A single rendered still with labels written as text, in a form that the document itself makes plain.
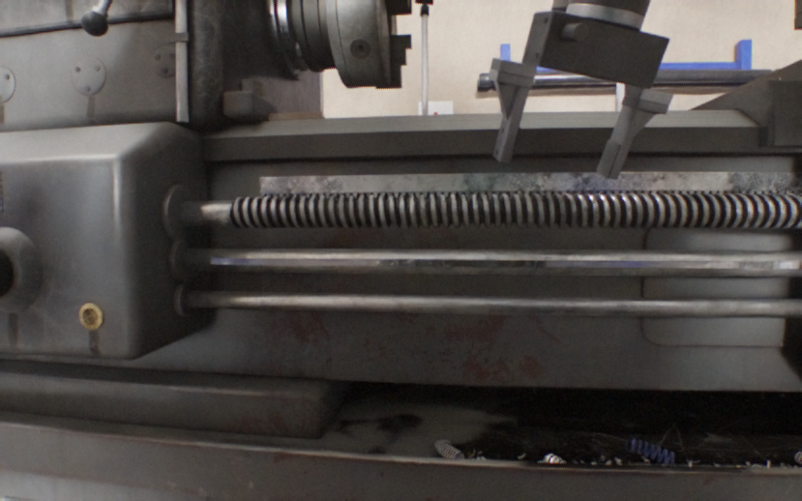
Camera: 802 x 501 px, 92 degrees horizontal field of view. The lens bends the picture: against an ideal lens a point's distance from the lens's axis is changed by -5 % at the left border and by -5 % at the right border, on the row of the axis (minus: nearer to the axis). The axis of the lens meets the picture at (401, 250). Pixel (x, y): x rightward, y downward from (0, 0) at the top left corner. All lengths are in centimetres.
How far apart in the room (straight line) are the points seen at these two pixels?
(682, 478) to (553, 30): 45
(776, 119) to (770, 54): 424
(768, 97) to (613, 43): 25
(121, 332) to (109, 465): 16
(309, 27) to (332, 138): 30
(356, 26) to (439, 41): 336
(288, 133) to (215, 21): 19
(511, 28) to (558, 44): 373
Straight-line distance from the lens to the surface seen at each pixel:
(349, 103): 404
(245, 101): 64
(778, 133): 67
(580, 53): 47
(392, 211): 48
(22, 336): 65
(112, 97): 73
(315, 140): 59
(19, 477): 90
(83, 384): 79
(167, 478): 58
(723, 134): 66
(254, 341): 66
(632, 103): 53
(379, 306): 50
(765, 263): 60
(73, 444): 64
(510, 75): 45
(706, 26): 470
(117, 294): 54
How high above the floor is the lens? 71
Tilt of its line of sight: 4 degrees down
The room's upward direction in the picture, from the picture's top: straight up
